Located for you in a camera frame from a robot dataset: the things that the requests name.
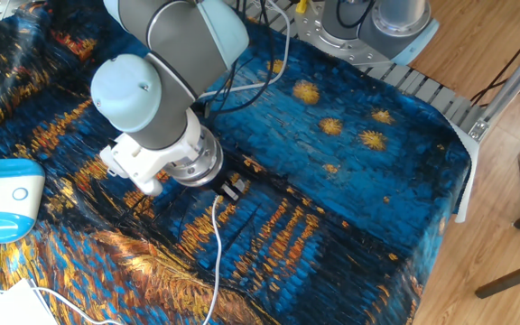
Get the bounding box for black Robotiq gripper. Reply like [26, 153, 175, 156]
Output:
[200, 166, 251, 203]

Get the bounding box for thin black floor wires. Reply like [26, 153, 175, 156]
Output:
[469, 14, 520, 108]

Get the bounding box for white table corner bracket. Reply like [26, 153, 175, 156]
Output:
[448, 120, 482, 225]

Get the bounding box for thick white power strip cable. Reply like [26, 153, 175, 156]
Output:
[196, 0, 292, 101]

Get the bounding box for aluminium frame beam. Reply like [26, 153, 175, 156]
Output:
[467, 30, 520, 144]

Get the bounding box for starry night painting tablecloth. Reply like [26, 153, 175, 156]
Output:
[0, 0, 472, 325]

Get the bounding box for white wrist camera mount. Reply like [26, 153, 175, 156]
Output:
[98, 107, 207, 198]

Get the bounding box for thin white lamp power cord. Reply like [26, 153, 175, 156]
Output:
[29, 194, 223, 325]

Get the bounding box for white paper sheets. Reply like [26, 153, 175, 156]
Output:
[0, 265, 59, 325]

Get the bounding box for silver robot mounting plate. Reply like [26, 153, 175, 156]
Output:
[293, 0, 408, 69]

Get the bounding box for silver wrist flange adapter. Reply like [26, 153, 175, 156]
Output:
[164, 125, 225, 189]

